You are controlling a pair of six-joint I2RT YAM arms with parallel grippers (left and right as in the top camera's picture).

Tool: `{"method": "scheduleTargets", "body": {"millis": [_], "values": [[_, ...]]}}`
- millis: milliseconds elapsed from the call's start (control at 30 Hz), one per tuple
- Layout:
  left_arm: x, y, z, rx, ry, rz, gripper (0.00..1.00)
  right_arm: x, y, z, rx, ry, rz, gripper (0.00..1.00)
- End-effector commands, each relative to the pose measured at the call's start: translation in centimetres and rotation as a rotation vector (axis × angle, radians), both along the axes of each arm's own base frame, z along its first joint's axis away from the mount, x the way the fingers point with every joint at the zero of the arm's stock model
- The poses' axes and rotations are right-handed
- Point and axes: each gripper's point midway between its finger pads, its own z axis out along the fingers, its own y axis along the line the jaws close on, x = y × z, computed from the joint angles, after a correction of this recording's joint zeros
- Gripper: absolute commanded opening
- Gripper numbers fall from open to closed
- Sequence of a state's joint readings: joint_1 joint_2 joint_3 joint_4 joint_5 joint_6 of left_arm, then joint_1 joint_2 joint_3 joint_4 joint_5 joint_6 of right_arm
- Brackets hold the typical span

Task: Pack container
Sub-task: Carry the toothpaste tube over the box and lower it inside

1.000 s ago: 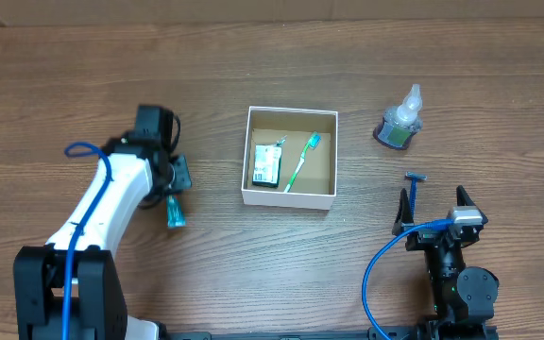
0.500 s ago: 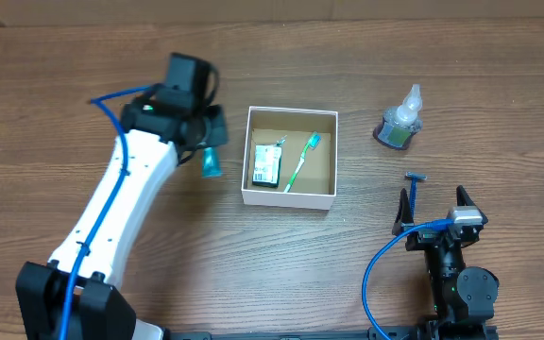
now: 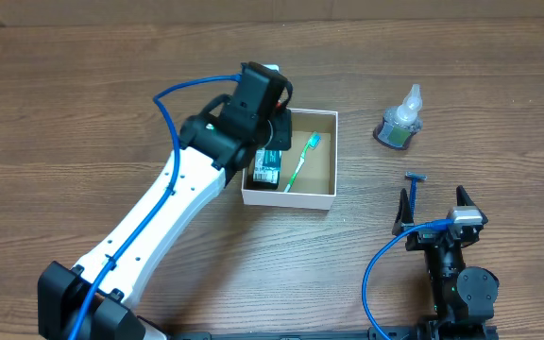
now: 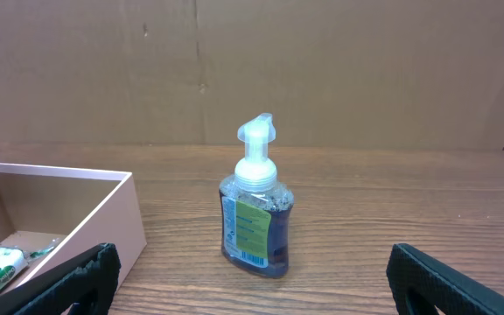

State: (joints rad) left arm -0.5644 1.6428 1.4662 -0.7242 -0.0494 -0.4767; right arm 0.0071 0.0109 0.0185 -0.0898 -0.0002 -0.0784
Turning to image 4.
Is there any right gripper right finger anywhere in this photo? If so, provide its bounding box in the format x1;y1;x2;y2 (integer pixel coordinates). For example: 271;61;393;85
386;243;504;315

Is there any purple hand soap pump bottle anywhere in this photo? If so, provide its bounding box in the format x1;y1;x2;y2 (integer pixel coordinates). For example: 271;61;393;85
219;113;294;278

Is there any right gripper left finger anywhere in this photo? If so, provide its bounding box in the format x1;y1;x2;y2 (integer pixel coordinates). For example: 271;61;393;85
0;243;121;315

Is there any white cardboard box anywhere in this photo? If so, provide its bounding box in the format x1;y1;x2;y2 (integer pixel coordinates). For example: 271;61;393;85
0;163;146;295

